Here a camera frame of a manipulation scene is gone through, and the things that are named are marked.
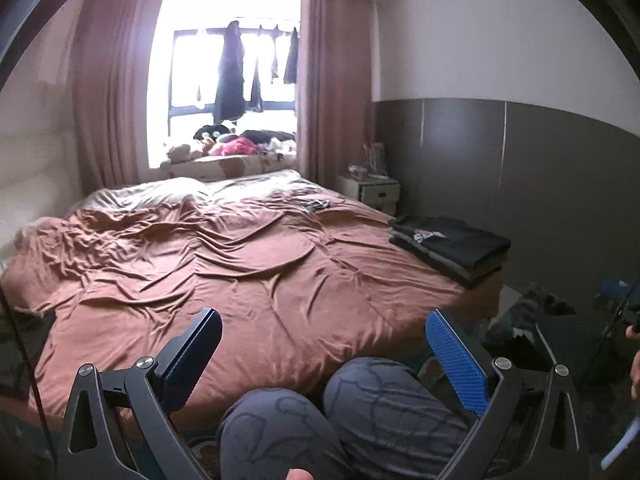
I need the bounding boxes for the person legs in patterned trousers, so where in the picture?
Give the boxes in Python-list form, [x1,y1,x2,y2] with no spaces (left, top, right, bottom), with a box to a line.
[217,358,469,479]

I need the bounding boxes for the small items on bed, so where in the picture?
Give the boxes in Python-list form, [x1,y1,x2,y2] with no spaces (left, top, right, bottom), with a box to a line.
[280,188,345,214]

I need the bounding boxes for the dark clothes pile on floor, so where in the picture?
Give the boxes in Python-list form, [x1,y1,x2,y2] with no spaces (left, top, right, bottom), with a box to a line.
[482,284,601,379]

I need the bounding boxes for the window with dark frame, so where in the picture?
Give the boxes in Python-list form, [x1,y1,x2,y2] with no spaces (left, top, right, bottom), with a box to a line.
[167,22,298,139]

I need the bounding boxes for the beige pillow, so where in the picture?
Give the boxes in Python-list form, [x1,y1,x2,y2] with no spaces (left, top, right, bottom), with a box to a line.
[67,170,310,216]

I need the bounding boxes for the cream padded headboard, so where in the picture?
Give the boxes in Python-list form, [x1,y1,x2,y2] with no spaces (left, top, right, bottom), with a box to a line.
[1,131,82,260]

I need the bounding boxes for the black garment on bed left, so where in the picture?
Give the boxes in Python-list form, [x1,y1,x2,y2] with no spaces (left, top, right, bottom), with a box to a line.
[0,306,57,401]

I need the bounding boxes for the person left hand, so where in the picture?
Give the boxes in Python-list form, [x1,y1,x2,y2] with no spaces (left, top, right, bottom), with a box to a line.
[285,468,314,480]

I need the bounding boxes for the brown bed blanket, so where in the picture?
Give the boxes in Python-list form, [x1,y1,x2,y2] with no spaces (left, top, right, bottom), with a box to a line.
[1,188,499,428]

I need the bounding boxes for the plush toys on sill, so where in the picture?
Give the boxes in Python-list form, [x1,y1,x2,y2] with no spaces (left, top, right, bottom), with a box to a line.
[166,122,297,164]

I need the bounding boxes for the right pink curtain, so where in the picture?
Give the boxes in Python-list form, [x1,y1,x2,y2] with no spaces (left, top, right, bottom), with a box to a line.
[296,0,373,188]

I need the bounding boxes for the black bear print t-shirt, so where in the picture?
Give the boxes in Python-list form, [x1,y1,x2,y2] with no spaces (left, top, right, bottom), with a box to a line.
[387,214,511,271]

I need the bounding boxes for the left pink curtain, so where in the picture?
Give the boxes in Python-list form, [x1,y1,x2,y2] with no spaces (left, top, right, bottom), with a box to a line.
[72,0,162,194]

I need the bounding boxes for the folded grey clothes stack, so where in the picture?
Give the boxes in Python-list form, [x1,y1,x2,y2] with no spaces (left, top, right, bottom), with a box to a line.
[388,236,508,289]

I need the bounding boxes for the pink curtain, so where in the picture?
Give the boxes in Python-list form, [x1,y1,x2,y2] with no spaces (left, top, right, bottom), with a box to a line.
[72,0,162,194]
[296,0,373,188]

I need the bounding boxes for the person right hand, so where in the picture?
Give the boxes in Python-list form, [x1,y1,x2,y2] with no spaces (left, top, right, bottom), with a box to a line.
[625,325,640,401]

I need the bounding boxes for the hanging dark clothes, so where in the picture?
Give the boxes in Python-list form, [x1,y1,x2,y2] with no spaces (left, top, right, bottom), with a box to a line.
[214,21,245,122]

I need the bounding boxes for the white bedside table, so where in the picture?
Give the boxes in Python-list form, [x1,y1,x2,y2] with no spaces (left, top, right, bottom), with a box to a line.
[336,176,400,216]

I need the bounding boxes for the bear pattern window cushion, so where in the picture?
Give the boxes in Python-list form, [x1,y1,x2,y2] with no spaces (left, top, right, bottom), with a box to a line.
[158,152,296,182]

